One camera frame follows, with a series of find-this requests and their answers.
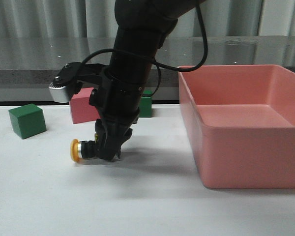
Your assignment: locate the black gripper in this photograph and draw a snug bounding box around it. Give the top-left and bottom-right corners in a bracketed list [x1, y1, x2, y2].
[89, 66, 145, 159]

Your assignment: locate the yellow push button switch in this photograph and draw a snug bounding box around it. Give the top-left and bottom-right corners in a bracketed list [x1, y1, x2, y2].
[70, 132, 121, 163]

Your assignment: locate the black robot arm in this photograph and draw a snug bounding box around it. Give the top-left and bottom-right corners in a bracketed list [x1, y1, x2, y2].
[72, 0, 203, 161]

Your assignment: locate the pink cube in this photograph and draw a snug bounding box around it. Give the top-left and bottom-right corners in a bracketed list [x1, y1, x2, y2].
[69, 88, 100, 124]

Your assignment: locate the green cube near bin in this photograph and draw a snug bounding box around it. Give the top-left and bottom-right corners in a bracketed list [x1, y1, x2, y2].
[139, 90, 152, 118]

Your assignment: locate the green cube far left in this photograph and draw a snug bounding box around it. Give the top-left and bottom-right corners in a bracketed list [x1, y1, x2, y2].
[8, 104, 47, 139]

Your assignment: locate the grey stone ledge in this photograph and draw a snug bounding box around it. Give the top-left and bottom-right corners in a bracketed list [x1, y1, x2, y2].
[0, 36, 295, 104]

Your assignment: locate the pink plastic bin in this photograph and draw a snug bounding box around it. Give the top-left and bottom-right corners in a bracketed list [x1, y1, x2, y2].
[178, 65, 295, 188]

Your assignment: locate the grey curtain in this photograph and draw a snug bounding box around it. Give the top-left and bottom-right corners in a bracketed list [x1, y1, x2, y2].
[0, 0, 295, 38]

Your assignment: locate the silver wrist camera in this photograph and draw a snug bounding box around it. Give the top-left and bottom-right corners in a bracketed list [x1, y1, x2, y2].
[48, 62, 83, 103]

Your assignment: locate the black camera cable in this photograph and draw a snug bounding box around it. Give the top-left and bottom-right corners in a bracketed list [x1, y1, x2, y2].
[79, 0, 208, 97]

